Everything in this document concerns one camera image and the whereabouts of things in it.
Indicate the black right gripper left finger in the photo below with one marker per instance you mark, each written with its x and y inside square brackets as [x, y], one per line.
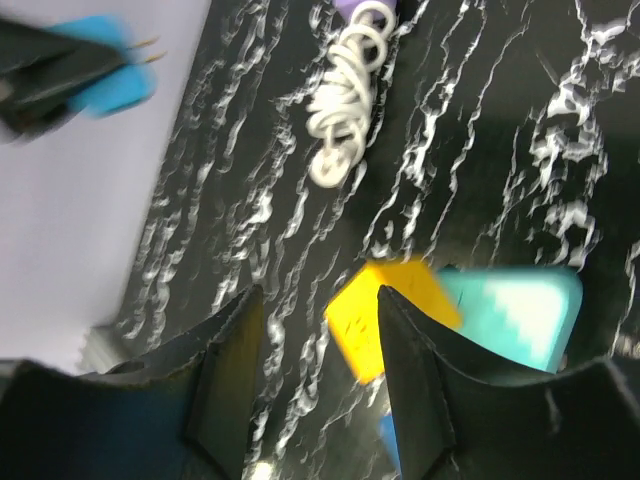
[181, 411]

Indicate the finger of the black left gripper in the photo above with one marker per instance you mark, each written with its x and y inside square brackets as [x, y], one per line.
[42, 70]

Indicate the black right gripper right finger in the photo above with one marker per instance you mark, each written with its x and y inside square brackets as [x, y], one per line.
[463, 412]

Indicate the light blue square adapter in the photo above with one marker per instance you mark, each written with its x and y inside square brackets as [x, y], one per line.
[126, 86]

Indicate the teal triangular power strip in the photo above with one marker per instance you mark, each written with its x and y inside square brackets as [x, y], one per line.
[525, 315]

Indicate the yellow cube socket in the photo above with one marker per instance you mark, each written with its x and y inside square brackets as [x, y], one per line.
[352, 314]

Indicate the purple power strip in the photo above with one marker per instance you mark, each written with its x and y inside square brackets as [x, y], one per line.
[355, 9]

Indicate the blue cube socket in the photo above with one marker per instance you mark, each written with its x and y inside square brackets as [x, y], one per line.
[388, 438]

